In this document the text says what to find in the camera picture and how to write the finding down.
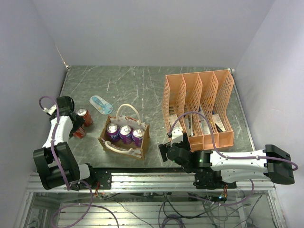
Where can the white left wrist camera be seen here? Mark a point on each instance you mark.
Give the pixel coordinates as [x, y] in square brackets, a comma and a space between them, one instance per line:
[51, 110]

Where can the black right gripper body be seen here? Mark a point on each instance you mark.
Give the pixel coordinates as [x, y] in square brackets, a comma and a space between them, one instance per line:
[184, 144]

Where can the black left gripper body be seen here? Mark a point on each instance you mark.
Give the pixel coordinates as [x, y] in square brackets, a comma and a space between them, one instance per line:
[79, 121]

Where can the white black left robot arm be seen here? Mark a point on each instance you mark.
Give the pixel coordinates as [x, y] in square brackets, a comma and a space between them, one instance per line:
[54, 161]

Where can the brown canvas tote bag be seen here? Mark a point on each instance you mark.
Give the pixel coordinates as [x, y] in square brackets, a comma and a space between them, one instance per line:
[130, 150]

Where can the silver top soda can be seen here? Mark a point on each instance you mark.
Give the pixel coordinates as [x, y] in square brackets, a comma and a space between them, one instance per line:
[79, 133]

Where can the white staples box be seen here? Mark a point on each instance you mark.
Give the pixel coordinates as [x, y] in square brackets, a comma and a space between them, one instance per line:
[172, 119]

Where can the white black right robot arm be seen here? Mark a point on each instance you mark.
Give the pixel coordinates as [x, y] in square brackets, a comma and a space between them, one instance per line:
[214, 170]

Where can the red soda can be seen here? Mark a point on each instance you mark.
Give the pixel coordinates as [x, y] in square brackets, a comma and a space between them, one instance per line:
[84, 113]

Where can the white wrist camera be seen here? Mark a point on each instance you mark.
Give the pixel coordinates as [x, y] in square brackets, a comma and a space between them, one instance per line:
[51, 110]
[176, 135]

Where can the blue white blister pack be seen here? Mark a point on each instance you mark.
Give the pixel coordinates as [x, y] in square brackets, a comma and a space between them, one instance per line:
[102, 106]

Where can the metal stapler tool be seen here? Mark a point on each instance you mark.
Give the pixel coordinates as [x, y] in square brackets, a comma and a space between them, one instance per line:
[189, 125]

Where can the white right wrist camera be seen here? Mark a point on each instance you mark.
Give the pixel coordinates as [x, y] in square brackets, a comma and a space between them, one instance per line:
[176, 135]

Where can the peach plastic file organizer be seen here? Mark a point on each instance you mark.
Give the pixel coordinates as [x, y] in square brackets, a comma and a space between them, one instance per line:
[207, 91]

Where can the purple soda can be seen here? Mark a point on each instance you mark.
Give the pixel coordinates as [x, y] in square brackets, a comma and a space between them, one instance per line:
[125, 134]
[137, 136]
[112, 131]

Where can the white red box in organizer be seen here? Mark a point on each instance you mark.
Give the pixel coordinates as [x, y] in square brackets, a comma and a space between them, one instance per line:
[204, 124]

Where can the aluminium frame rail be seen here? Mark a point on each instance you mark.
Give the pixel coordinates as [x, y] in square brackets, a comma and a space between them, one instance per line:
[149, 182]

